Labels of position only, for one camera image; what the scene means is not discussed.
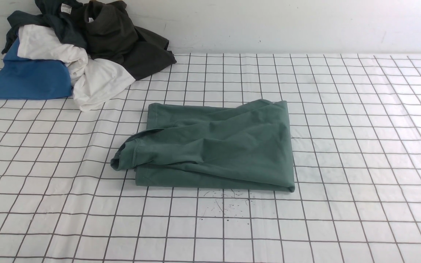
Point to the dark olive shirt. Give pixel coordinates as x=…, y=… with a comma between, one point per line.
x=111, y=35

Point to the blue shirt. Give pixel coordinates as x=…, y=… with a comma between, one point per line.
x=25, y=79

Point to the green long-sleeved shirt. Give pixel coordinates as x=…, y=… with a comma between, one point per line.
x=247, y=148

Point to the dark teal shirt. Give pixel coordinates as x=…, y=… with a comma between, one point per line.
x=55, y=14

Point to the white checkered tablecloth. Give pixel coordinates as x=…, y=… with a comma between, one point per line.
x=356, y=133

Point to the white shirt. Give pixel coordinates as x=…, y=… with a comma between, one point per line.
x=94, y=81

